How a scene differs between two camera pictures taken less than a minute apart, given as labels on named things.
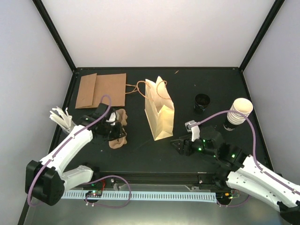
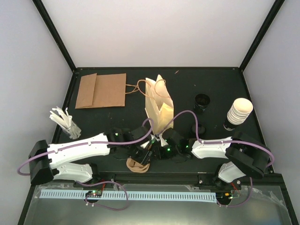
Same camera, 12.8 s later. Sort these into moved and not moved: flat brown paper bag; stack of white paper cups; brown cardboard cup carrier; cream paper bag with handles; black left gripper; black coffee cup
Moved: black left gripper; brown cardboard cup carrier
Not moved: stack of white paper cups; flat brown paper bag; cream paper bag with handles; black coffee cup
